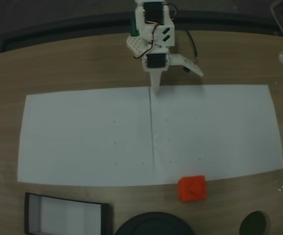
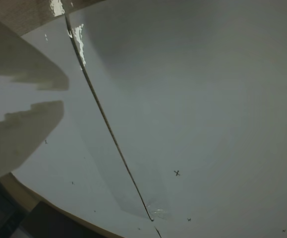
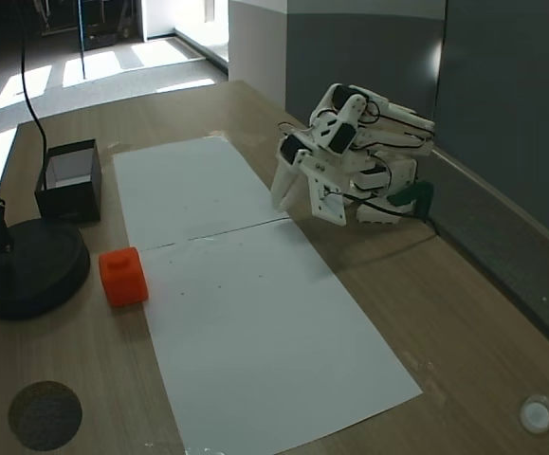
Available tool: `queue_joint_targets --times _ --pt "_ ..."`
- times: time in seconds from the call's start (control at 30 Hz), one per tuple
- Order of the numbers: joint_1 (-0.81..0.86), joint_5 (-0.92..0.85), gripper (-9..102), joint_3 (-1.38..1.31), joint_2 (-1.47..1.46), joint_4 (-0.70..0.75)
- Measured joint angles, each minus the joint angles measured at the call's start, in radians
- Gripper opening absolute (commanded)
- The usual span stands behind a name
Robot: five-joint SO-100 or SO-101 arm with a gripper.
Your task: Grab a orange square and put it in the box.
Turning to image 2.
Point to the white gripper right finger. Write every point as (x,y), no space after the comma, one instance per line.
(21,138)

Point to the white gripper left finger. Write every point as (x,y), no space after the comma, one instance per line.
(14,59)

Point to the white paper sheet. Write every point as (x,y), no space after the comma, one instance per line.
(207,111)
(88,148)

